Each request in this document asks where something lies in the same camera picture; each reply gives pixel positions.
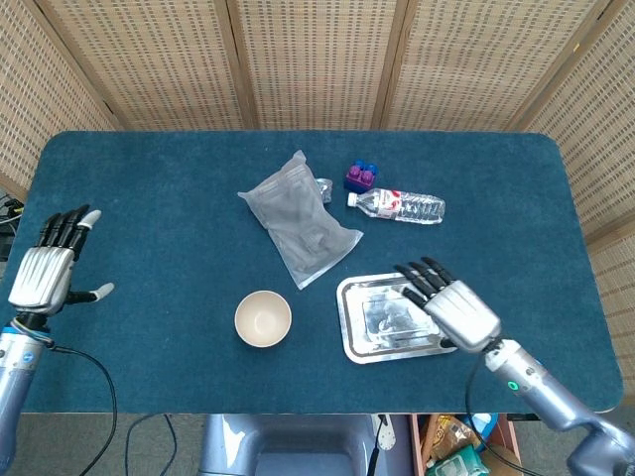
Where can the crumpled clear plastic wrapper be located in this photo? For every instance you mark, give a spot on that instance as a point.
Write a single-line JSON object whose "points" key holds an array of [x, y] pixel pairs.
{"points": [[325, 188]]}

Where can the clear plastic water bottle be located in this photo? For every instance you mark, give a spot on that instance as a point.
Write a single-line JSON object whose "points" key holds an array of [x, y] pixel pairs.
{"points": [[397, 205]]}

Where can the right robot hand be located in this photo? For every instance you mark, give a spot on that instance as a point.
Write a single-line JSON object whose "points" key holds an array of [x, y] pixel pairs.
{"points": [[459, 312]]}

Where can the grey plastic zip bag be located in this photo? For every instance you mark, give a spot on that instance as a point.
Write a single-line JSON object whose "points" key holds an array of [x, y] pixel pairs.
{"points": [[300, 223]]}

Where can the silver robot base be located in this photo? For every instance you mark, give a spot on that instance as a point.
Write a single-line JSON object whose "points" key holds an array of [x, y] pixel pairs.
{"points": [[297, 446]]}

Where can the cream bowl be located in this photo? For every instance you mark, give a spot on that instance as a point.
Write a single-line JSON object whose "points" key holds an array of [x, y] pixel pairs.
{"points": [[263, 318]]}

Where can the wooden box of goods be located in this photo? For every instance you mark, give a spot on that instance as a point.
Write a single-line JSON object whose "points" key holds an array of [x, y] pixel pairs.
{"points": [[456, 446]]}

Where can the purple and blue toy block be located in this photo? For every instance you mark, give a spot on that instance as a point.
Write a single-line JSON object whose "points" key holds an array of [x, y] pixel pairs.
{"points": [[362, 176]]}

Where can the woven folding screen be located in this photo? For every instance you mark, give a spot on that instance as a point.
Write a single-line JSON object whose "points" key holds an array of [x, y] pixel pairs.
{"points": [[317, 64]]}

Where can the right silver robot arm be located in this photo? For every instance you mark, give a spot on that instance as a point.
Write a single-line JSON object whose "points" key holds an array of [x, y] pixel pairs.
{"points": [[555, 396]]}

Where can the blue table mat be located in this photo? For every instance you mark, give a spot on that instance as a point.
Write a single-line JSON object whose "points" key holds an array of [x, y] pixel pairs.
{"points": [[297, 367]]}

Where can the silver metal tray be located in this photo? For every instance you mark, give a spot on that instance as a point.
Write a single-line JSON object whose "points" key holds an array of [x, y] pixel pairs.
{"points": [[382, 317]]}

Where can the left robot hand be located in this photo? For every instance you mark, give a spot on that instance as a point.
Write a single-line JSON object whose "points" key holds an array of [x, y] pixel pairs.
{"points": [[44, 277]]}

